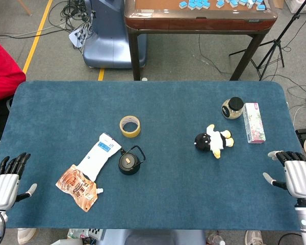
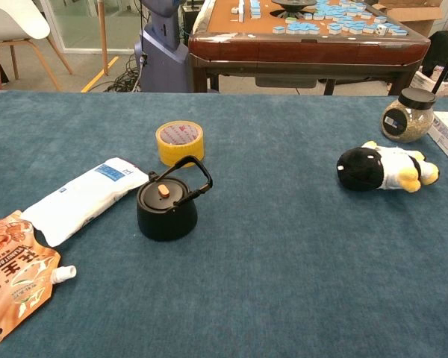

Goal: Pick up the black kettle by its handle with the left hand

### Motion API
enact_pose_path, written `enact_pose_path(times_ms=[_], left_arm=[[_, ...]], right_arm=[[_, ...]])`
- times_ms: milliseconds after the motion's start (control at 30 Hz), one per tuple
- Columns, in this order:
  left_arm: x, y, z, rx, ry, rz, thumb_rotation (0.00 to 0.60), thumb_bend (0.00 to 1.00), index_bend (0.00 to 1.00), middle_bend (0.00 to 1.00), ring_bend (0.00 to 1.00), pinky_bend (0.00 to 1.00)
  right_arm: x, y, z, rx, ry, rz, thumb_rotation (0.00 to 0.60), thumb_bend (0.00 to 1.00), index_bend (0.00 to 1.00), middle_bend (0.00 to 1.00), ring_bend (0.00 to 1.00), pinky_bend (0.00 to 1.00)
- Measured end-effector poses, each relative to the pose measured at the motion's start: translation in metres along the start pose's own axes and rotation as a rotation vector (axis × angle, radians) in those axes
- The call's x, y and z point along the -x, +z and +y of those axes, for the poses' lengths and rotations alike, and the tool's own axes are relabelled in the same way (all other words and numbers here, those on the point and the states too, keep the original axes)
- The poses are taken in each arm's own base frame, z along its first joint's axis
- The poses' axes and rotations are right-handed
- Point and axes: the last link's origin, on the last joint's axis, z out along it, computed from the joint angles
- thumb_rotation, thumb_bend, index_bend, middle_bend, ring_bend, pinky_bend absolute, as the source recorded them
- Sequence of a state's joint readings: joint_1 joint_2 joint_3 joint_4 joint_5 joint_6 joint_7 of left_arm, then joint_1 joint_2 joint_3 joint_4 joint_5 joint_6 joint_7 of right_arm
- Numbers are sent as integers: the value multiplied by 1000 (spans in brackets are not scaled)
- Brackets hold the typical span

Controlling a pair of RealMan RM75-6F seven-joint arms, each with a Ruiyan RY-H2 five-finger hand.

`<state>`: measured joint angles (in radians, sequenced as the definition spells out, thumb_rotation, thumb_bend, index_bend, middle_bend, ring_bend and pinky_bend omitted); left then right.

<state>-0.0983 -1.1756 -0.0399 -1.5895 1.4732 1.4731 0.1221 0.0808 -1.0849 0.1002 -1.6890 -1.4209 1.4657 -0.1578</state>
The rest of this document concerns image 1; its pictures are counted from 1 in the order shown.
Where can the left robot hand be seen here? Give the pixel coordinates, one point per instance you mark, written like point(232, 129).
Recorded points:
point(2, 189)

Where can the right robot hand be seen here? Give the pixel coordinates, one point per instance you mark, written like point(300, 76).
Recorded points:
point(298, 178)

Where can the small black teapot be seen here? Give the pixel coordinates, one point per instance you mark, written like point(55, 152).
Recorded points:
point(128, 166)

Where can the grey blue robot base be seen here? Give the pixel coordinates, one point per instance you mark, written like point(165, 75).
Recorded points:
point(153, 237)

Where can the white shoe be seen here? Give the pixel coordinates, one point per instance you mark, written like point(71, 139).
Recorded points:
point(25, 236)

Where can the white floral carton box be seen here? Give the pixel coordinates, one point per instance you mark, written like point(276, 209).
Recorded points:
point(253, 125)

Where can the beige sneaker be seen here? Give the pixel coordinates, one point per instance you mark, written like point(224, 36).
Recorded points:
point(255, 237)

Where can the orange spouted drink pouch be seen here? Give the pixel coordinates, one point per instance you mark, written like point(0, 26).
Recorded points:
point(76, 189)

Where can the black white penguin plush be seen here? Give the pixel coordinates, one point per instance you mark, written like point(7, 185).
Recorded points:
point(214, 141)

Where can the glass jar black lid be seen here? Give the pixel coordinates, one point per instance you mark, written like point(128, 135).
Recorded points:
point(235, 103)

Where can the white pouch blue label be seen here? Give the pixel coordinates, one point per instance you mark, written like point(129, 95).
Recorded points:
point(97, 158)

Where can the clear plastic bottle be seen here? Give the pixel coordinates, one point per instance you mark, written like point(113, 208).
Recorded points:
point(215, 238)

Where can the checkerboard calibration card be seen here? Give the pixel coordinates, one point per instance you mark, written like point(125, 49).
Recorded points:
point(95, 233)

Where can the person in red sweater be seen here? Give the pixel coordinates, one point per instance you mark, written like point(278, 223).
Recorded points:
point(2, 71)

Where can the blue felt table cover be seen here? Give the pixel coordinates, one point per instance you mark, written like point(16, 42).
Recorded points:
point(168, 178)

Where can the black tripod stand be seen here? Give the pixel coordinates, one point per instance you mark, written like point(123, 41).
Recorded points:
point(278, 41)

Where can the yellow tape roll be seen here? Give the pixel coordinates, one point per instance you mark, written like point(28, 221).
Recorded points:
point(133, 134)

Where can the white power strip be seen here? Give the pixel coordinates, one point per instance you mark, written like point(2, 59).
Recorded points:
point(77, 38)

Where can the white cardboard box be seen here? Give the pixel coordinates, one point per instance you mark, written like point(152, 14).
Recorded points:
point(302, 6)

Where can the blue mahjong tile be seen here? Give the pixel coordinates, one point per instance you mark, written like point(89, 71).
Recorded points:
point(260, 6)
point(182, 3)

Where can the brown cardboard box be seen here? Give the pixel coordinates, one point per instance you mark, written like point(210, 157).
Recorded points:
point(278, 3)

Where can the white faced mahjong tile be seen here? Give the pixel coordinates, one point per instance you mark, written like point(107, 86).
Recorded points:
point(250, 3)

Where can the wooden chair leg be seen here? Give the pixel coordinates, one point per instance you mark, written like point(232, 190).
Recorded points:
point(24, 7)

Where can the brown mahjong table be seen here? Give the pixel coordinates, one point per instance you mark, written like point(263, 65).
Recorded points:
point(193, 23)

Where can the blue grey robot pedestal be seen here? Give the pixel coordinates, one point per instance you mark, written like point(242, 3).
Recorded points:
point(104, 46)

